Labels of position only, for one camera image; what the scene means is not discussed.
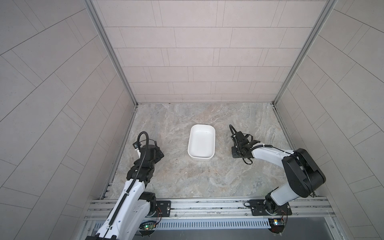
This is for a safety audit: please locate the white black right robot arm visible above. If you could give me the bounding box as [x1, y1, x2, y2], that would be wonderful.
[229, 125, 326, 216]

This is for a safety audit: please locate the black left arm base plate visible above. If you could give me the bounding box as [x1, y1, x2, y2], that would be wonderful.
[147, 201, 172, 218]

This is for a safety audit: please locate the aluminium corner profile right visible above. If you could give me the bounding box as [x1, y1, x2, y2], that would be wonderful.
[272, 0, 338, 106]

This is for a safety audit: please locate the aluminium corner profile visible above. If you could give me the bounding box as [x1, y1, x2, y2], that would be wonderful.
[272, 0, 338, 106]
[84, 0, 138, 107]

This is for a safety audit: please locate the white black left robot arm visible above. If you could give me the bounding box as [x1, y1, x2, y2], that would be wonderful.
[86, 140, 164, 240]

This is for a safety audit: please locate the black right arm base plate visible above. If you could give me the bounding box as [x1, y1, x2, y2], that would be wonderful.
[243, 200, 292, 216]

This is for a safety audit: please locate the left green circuit board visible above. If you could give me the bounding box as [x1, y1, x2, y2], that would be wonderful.
[139, 221, 157, 231]

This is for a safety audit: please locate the aluminium corner profile left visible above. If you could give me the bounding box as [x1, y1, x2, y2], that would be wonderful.
[84, 0, 138, 107]

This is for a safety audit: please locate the right circuit board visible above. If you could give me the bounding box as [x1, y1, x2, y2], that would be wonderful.
[268, 219, 286, 234]

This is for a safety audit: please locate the white plastic bin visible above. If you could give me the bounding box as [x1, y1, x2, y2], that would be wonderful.
[188, 124, 216, 161]

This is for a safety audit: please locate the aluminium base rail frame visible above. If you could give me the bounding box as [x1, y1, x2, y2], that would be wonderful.
[75, 197, 346, 240]

